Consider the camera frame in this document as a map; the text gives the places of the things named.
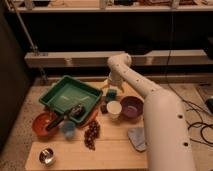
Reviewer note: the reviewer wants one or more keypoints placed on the small metal bowl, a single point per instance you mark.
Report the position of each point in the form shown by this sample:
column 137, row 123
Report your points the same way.
column 46, row 157

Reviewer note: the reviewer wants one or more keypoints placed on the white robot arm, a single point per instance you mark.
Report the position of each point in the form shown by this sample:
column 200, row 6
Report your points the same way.
column 166, row 134

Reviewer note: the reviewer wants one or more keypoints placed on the metal diagonal shelf brace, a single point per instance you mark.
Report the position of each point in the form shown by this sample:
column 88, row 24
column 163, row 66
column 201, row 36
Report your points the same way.
column 33, row 46

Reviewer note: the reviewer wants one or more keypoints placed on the green plastic tray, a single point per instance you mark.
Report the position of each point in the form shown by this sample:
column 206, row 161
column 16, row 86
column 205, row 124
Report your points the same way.
column 68, row 92

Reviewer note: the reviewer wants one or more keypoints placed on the grey blue cloth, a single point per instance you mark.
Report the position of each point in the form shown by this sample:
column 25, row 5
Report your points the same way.
column 137, row 138

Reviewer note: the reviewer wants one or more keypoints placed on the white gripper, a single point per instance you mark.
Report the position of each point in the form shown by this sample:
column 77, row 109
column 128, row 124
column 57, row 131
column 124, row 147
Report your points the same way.
column 114, row 79

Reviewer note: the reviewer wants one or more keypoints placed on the black handled ladle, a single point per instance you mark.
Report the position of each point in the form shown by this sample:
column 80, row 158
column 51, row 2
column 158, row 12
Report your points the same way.
column 76, row 111

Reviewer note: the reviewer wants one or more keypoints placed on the black object on shelf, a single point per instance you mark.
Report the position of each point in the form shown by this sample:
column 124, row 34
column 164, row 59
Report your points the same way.
column 138, row 49

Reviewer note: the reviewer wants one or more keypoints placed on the red bowl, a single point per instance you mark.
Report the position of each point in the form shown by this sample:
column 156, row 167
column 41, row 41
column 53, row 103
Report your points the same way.
column 41, row 122

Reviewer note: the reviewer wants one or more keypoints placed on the lower white shelf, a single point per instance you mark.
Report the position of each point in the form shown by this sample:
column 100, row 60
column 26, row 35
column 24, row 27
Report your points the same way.
column 99, row 58

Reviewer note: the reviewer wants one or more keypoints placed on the small dark cube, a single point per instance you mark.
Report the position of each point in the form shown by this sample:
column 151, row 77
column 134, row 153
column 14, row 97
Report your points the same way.
column 103, row 109

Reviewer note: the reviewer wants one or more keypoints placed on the orange carrot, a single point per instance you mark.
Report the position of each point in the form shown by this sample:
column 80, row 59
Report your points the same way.
column 90, row 119

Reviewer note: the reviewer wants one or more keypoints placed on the bunch of dark grapes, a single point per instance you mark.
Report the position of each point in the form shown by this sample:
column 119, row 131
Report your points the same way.
column 91, row 134

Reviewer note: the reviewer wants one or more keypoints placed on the white cup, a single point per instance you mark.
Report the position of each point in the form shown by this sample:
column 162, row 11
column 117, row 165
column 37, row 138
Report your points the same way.
column 114, row 109

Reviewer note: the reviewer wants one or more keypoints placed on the blue plastic cup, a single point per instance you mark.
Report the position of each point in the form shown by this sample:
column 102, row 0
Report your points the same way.
column 68, row 129

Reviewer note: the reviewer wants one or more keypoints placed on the upper white shelf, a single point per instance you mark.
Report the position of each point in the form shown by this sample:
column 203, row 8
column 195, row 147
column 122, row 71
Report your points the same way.
column 109, row 6

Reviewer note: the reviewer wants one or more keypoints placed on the white shelf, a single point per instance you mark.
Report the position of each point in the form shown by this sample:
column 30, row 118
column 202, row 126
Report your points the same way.
column 109, row 6
column 99, row 58

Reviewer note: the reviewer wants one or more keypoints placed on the purple bowl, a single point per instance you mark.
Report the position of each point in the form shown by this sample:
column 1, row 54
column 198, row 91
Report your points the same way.
column 132, row 107

